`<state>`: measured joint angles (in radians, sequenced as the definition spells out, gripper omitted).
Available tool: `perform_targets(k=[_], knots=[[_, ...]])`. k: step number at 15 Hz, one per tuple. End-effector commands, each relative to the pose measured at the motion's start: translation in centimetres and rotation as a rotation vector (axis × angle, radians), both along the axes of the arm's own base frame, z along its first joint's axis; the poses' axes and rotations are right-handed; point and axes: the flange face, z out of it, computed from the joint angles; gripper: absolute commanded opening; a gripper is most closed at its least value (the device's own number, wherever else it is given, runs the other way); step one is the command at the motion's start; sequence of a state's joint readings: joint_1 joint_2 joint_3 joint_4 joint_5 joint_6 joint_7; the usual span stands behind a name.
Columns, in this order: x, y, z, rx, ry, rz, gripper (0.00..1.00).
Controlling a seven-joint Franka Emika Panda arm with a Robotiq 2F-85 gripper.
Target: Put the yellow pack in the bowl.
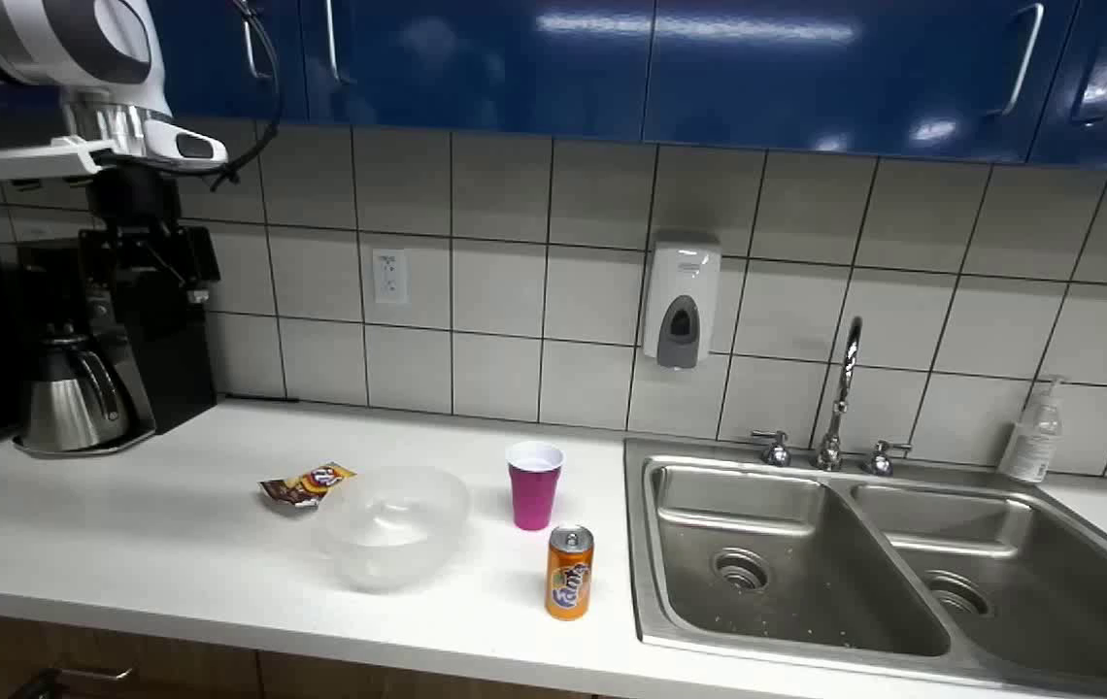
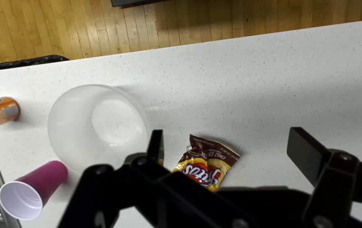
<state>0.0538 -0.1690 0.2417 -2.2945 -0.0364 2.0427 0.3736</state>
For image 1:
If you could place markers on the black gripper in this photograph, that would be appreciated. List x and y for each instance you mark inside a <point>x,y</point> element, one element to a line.
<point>134,194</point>

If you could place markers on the yellow snack pack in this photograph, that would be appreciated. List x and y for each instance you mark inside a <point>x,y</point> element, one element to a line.
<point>310,487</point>

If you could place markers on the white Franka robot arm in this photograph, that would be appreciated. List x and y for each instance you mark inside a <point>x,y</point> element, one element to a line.
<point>50,42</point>

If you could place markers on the translucent plastic bowl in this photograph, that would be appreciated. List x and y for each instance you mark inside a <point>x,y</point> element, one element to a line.
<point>395,530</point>

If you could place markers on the black coffee maker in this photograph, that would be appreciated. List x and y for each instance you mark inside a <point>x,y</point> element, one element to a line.
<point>165,322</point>

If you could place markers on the steel coffee carafe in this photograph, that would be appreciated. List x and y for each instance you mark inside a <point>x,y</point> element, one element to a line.
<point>76,395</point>

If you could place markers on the wooden lower cabinet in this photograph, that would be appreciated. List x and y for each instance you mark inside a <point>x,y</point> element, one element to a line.
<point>189,667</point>

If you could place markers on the pink plastic cup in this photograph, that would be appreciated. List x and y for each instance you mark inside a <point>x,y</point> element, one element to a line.
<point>535,491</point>

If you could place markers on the orange soda can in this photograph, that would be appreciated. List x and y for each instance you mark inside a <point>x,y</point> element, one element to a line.
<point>568,575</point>

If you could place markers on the chrome faucet knob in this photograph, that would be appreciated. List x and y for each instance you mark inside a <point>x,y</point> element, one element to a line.
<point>889,455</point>
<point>773,449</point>

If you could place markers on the chrome faucet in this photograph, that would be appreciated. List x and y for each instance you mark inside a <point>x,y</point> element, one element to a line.
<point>839,391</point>

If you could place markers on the stainless steel double sink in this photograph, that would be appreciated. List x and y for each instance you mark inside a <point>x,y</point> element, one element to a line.
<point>889,570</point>

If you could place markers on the clear soap pump bottle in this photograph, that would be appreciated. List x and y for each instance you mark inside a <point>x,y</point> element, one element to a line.
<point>1031,439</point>

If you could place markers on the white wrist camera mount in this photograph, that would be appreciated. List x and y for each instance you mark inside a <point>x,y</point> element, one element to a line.
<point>125,141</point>

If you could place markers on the white wall outlet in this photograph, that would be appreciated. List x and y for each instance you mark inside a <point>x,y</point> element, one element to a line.
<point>391,276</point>

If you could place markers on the white wall soap dispenser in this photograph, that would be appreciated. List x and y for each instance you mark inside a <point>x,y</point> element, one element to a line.
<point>681,302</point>

